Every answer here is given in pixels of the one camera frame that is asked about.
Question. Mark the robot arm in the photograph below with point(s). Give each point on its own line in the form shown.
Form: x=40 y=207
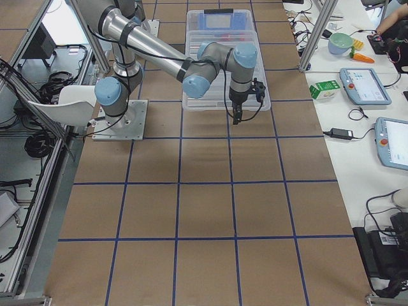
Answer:
x=113 y=21

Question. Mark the toy carrot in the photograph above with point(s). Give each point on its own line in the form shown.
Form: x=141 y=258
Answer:
x=360 y=57

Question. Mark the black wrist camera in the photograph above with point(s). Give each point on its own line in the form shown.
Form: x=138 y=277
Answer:
x=258 y=89

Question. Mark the green blue bowl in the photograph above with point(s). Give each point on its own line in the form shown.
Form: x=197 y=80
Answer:
x=339 y=43

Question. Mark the yellow toy corn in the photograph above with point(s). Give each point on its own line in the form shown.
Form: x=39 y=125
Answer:
x=357 y=44

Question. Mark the green white carton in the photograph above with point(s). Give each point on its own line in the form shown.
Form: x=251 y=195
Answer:
x=324 y=90

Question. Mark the white chair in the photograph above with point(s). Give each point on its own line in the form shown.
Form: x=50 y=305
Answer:
x=75 y=105

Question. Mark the black power adapter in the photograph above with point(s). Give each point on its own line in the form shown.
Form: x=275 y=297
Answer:
x=341 y=134

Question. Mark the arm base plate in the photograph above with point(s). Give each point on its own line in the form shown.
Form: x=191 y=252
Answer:
x=130 y=127
x=152 y=26

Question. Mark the black box latch handle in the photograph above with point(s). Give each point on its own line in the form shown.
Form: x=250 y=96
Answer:
x=218 y=11

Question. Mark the aluminium frame post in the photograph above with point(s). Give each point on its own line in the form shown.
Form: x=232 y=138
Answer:
x=317 y=31

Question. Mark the clear plastic box lid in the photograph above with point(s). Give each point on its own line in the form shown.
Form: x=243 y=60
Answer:
x=213 y=98

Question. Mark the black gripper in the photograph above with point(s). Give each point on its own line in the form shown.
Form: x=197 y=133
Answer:
x=237 y=98

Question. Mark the teach pendant tablet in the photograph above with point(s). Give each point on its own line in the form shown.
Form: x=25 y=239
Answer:
x=363 y=86
x=391 y=141

